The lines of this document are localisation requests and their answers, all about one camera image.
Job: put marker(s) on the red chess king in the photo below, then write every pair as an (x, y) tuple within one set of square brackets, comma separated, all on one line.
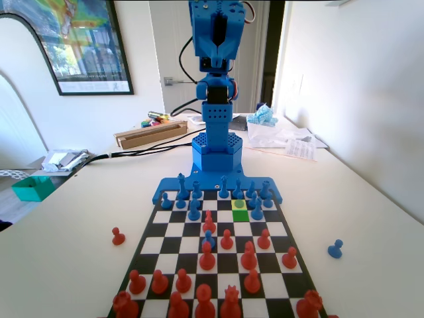
[(204, 303)]

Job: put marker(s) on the long cardboard box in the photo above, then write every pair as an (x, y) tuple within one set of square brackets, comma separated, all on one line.
[(149, 136)]

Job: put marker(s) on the red chess pawn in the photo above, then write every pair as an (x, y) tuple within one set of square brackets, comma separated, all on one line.
[(183, 282), (159, 284), (136, 284), (118, 236), (251, 282), (264, 240), (289, 259), (226, 241)]

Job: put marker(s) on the blue chess king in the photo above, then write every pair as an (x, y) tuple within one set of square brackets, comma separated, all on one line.
[(181, 185)]

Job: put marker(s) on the bag of blue packing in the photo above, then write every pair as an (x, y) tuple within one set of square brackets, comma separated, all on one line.
[(263, 116)]

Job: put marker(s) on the red chess bishop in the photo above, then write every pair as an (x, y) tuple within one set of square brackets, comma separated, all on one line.
[(179, 308), (207, 258)]

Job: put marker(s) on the printed instruction sheet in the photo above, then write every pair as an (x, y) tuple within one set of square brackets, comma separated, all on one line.
[(300, 149)]

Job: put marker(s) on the metallic cylinder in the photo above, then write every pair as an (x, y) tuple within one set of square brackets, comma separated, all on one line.
[(158, 115)]

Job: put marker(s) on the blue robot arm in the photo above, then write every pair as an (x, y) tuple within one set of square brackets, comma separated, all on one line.
[(217, 116)]

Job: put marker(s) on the printed paper sheet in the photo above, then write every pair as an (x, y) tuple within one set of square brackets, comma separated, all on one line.
[(197, 120)]

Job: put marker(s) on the white arched panel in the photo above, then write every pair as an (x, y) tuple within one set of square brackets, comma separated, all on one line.
[(13, 116)]

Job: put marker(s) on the clear plastic bag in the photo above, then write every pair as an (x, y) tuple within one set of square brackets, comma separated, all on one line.
[(265, 136)]

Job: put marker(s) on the teal plastic box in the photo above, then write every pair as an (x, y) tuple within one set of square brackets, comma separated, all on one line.
[(31, 189)]

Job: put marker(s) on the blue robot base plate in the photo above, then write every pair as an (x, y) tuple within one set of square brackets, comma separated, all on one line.
[(172, 185)]

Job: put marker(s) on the red chess rook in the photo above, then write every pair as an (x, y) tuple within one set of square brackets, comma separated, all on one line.
[(125, 306), (309, 304)]

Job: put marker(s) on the red chess queen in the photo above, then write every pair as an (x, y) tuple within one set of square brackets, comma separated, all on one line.
[(231, 304)]

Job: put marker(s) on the white door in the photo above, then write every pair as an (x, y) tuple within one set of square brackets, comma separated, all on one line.
[(165, 39)]

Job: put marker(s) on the white paper sheets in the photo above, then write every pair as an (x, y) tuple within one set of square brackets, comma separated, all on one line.
[(306, 134)]

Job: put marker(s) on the colourful blocks set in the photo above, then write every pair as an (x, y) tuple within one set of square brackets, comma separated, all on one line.
[(150, 124)]

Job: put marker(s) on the silver packaging pile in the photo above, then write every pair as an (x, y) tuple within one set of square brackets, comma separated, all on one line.
[(63, 159)]

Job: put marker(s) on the white dotted cloth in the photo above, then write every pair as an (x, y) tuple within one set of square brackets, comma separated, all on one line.
[(11, 174)]

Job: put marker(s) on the black white chessboard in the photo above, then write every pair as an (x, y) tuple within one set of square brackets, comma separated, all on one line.
[(179, 243)]

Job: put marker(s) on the blue chess pawn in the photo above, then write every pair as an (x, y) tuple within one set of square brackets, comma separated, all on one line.
[(267, 201), (166, 202), (239, 196), (335, 250), (208, 241), (253, 200), (181, 203)]

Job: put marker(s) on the black framed map poster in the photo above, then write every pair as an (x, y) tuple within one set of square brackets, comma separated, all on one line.
[(89, 43)]

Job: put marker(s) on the grey pad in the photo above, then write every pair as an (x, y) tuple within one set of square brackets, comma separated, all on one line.
[(239, 123)]

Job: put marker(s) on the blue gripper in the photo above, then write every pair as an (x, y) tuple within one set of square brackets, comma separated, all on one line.
[(218, 50)]

